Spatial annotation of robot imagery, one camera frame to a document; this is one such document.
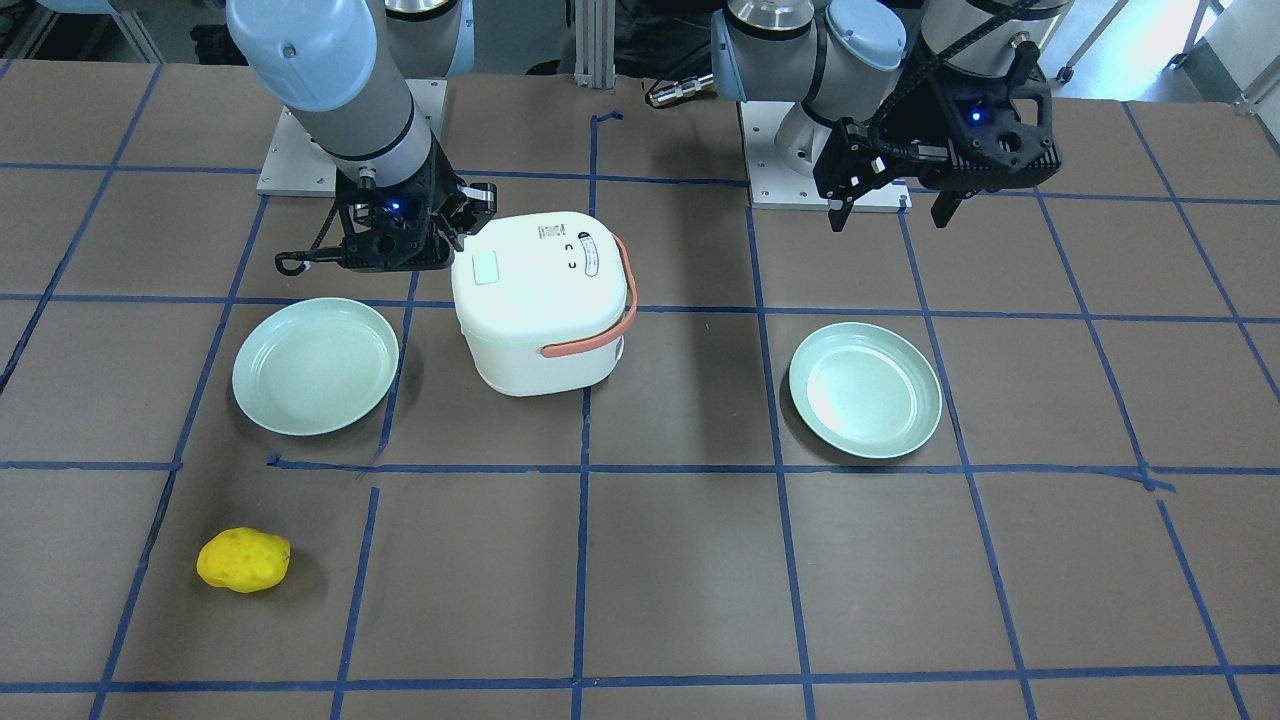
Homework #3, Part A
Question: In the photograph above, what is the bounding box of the white rice cooker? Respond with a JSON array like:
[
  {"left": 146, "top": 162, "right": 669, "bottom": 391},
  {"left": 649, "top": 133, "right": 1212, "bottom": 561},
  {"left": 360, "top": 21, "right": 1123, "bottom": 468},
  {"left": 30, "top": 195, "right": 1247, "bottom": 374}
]
[{"left": 451, "top": 211, "right": 639, "bottom": 397}]

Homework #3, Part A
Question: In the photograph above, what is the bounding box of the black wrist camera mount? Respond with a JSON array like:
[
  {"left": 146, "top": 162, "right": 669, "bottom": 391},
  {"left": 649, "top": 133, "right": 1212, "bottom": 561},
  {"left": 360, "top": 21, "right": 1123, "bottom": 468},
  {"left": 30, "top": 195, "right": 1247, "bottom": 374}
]
[
  {"left": 918, "top": 41, "right": 1062, "bottom": 193},
  {"left": 335, "top": 170, "right": 454, "bottom": 273}
]

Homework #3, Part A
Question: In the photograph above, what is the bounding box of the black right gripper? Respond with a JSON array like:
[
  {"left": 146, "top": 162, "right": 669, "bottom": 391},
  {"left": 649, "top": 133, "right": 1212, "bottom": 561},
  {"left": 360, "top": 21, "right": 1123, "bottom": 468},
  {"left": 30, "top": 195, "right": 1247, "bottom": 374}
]
[{"left": 431, "top": 178, "right": 498, "bottom": 251}]

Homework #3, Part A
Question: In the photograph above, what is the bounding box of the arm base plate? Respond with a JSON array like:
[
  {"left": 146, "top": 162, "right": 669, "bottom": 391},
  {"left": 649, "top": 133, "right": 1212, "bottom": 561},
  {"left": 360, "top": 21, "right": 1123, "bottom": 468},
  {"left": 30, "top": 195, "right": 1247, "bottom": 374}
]
[
  {"left": 739, "top": 100, "right": 913, "bottom": 213},
  {"left": 256, "top": 78, "right": 447, "bottom": 199}
]

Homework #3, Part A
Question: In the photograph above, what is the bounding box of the aluminium frame post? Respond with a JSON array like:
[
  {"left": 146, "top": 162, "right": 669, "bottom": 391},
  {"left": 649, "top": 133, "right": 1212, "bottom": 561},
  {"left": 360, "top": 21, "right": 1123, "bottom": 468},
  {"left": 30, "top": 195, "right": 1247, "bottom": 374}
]
[{"left": 571, "top": 0, "right": 616, "bottom": 91}]

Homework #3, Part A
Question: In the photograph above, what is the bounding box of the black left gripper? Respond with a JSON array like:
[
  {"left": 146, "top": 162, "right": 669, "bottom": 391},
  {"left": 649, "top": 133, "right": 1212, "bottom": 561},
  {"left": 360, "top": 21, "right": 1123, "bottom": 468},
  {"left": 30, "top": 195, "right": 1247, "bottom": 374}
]
[{"left": 812, "top": 118, "right": 966, "bottom": 233}]

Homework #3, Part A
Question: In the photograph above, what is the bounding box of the green plate away from potato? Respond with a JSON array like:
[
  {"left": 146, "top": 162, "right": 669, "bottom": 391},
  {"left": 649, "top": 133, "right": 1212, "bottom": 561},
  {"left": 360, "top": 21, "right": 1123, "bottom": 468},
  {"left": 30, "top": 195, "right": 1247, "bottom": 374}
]
[{"left": 788, "top": 322, "right": 943, "bottom": 460}]

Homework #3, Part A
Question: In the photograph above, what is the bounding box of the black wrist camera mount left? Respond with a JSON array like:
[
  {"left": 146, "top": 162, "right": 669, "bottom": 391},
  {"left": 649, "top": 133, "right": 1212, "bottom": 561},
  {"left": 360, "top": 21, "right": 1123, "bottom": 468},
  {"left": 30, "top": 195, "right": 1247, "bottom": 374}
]
[{"left": 918, "top": 41, "right": 1062, "bottom": 193}]

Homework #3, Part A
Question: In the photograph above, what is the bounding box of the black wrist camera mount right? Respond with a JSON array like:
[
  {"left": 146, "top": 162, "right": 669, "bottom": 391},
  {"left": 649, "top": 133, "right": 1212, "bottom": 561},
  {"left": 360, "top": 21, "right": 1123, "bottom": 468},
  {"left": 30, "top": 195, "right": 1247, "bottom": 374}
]
[{"left": 335, "top": 170, "right": 454, "bottom": 273}]

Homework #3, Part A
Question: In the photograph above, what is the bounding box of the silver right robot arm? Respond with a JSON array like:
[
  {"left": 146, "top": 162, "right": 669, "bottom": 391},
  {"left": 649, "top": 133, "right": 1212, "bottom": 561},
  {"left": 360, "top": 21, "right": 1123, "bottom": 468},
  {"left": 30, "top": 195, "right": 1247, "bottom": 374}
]
[{"left": 225, "top": 1, "right": 497, "bottom": 275}]

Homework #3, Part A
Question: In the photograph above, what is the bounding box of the yellow toy potato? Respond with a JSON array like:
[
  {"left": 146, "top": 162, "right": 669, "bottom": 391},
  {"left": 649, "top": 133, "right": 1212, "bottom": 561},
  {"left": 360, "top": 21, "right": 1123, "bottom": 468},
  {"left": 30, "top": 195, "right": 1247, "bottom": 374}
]
[{"left": 195, "top": 527, "right": 292, "bottom": 594}]

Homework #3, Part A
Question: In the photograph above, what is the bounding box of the green plate by potato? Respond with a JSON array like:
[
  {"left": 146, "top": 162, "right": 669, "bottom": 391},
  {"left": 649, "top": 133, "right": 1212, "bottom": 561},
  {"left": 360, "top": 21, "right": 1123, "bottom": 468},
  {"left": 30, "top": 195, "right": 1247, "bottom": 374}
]
[{"left": 230, "top": 297, "right": 401, "bottom": 437}]

